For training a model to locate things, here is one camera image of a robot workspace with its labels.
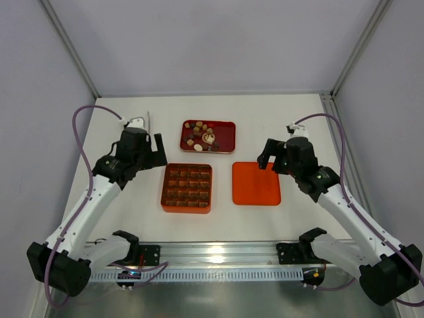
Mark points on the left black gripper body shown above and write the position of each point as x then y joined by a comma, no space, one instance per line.
156,154

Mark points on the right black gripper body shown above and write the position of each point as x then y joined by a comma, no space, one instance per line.
271,152

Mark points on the white oval chocolate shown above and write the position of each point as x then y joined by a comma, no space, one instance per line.
198,147

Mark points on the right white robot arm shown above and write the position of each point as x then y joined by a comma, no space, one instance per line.
383,266

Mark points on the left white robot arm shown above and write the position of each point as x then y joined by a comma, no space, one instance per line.
63,262

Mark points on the orange compartment box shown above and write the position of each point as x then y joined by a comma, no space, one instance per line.
187,188

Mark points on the dark red metal tray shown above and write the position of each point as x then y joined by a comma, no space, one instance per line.
224,131

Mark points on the orange box lid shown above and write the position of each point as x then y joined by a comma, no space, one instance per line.
253,186

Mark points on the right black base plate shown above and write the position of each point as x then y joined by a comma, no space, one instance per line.
288,253

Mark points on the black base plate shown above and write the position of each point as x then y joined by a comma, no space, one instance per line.
149,255
288,253

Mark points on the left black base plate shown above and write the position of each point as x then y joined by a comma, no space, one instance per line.
149,255

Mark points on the aluminium mounting rail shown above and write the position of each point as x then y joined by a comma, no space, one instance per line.
216,253

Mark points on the slotted cable duct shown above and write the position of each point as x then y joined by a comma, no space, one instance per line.
173,274

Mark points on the left aluminium frame post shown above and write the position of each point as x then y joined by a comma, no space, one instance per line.
57,25

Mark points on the aluminium frame post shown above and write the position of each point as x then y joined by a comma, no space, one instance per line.
365,37
57,25

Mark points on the right aluminium frame post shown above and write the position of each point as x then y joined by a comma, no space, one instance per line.
365,37

